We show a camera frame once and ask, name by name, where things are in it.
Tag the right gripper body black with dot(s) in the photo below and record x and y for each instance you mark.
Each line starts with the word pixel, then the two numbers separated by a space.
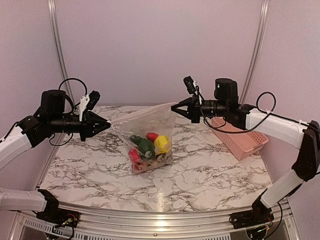
pixel 196 101

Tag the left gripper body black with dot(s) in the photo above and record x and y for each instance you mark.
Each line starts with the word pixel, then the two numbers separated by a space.
pixel 83 130

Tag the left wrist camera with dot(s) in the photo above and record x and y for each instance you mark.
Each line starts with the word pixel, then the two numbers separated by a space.
pixel 87 103

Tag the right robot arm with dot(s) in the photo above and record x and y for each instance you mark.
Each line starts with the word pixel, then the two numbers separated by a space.
pixel 296 146

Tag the yellow fake pepper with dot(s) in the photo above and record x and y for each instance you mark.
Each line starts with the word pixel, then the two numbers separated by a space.
pixel 162 144

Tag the clear zip top bag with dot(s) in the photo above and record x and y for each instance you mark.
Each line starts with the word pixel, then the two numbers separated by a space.
pixel 147 136

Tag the green fake pepper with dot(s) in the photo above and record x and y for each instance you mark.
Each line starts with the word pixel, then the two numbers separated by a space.
pixel 146 148

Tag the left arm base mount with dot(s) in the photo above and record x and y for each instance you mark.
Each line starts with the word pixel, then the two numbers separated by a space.
pixel 60 217

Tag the aluminium front rail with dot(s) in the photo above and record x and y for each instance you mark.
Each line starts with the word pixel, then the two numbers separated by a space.
pixel 104 224

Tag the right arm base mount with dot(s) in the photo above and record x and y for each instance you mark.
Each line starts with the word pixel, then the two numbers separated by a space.
pixel 247 218

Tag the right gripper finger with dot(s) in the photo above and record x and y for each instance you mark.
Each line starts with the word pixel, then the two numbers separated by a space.
pixel 183 113
pixel 184 103

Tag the left aluminium frame post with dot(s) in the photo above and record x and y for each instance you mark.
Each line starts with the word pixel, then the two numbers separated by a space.
pixel 56 37

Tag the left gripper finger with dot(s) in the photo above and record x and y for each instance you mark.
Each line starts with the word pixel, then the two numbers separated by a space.
pixel 97 128
pixel 93 118

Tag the aluminium frame post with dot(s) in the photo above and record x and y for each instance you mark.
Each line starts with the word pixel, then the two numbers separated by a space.
pixel 56 37
pixel 261 28

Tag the right aluminium frame post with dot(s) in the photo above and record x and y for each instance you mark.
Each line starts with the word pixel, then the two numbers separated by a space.
pixel 261 28

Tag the red fake pepper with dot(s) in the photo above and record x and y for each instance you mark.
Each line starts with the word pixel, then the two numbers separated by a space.
pixel 134 156

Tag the pink plastic basket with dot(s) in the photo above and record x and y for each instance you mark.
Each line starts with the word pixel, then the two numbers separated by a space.
pixel 243 145

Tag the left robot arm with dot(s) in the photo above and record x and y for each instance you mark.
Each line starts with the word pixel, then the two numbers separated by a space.
pixel 49 119

